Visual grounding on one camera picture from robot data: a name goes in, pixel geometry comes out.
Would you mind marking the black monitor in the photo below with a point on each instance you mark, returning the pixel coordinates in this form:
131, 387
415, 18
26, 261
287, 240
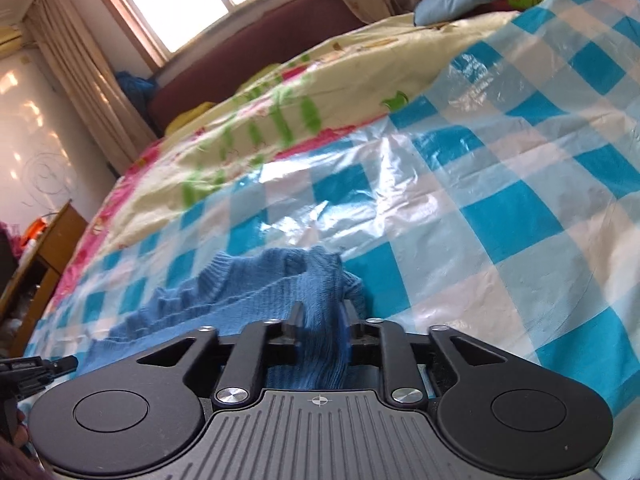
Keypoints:
6, 272

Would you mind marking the floral printed bedsheet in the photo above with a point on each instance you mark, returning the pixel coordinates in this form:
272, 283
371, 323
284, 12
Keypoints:
280, 105

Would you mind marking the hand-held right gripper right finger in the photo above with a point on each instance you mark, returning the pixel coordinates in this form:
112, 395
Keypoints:
358, 334

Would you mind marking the wooden nightstand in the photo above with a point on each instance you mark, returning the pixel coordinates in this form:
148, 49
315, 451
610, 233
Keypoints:
47, 255

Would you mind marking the yellow pillow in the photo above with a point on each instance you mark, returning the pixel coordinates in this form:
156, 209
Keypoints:
192, 115

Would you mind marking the white glossy wardrobe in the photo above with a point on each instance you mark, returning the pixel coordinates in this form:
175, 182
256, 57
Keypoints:
35, 130

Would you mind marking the blue knit garment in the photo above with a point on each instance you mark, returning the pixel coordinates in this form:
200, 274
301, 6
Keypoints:
135, 87

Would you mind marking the blue knit sweater yellow stripe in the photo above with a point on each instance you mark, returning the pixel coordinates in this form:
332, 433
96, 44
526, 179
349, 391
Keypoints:
310, 310

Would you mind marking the maroon bed headboard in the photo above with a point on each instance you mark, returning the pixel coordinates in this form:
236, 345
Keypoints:
260, 55

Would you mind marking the orange item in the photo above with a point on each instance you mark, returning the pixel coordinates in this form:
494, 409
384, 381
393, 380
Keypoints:
33, 230

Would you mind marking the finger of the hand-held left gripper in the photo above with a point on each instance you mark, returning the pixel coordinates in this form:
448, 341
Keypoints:
47, 364

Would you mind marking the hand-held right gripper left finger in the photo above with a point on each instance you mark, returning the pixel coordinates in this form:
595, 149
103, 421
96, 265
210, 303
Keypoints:
289, 334

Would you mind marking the blue white checked plastic sheet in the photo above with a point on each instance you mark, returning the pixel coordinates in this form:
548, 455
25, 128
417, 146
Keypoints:
475, 210

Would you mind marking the person's left forearm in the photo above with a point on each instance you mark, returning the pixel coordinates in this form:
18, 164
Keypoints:
20, 460

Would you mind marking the window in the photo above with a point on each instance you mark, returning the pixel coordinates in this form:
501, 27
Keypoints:
200, 0

